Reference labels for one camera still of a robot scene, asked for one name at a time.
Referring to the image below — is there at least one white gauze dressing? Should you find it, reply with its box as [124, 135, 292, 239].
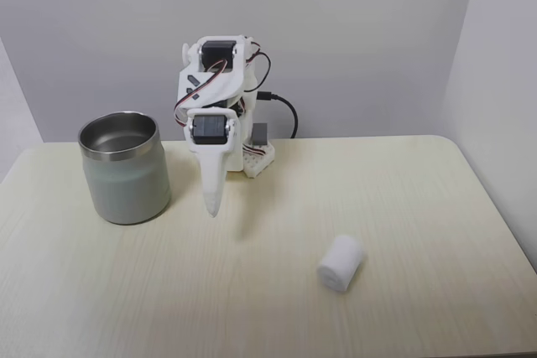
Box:
[316, 233, 364, 294]

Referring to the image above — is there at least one steel cup with green handle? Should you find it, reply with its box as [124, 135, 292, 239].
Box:
[77, 111, 172, 226]

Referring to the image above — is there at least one grey table clamp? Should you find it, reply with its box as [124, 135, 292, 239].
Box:
[251, 122, 270, 146]

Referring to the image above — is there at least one black power cable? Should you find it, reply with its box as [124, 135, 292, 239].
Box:
[258, 91, 299, 140]

